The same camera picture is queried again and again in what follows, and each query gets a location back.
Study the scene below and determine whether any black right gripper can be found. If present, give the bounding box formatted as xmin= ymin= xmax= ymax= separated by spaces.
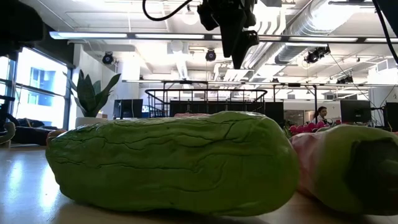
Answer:
xmin=197 ymin=0 xmax=260 ymax=70

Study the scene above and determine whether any pink grape bunch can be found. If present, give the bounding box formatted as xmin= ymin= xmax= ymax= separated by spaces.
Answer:
xmin=289 ymin=121 xmax=330 ymax=135

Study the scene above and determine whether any wrinkled green bitter gourd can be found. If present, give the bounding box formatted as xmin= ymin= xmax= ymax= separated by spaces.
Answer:
xmin=45 ymin=111 xmax=300 ymax=218

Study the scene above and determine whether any red-brown chili pepper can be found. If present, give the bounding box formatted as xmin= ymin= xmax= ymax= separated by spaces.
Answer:
xmin=289 ymin=124 xmax=398 ymax=216

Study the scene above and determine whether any orange carrot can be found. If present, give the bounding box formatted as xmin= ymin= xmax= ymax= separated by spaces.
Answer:
xmin=45 ymin=129 xmax=68 ymax=146

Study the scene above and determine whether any round white pendant lamp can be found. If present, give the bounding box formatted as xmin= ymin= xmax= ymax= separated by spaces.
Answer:
xmin=181 ymin=7 xmax=200 ymax=26

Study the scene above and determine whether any person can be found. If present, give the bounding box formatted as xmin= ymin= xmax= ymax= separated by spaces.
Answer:
xmin=312 ymin=105 xmax=330 ymax=125

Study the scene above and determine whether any black computer monitor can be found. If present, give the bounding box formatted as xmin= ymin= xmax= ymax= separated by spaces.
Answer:
xmin=113 ymin=98 xmax=144 ymax=120
xmin=340 ymin=99 xmax=373 ymax=124
xmin=385 ymin=101 xmax=398 ymax=131

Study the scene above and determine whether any long linear ceiling light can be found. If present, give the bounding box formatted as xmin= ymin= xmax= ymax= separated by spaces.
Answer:
xmin=49 ymin=30 xmax=398 ymax=45

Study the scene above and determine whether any snake plant in white pot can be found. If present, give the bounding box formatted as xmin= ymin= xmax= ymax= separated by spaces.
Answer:
xmin=62 ymin=68 xmax=122 ymax=128

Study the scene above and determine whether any large bright window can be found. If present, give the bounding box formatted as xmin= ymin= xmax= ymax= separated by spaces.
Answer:
xmin=0 ymin=46 xmax=69 ymax=130

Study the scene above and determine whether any black wire basket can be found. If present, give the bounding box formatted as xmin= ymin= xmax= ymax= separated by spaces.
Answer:
xmin=144 ymin=88 xmax=268 ymax=118

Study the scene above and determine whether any silver ventilation duct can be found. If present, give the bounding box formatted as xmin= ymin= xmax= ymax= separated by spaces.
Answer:
xmin=273 ymin=0 xmax=374 ymax=65

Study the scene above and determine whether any black metal rack frame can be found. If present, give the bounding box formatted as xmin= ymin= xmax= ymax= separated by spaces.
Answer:
xmin=273 ymin=83 xmax=318 ymax=125

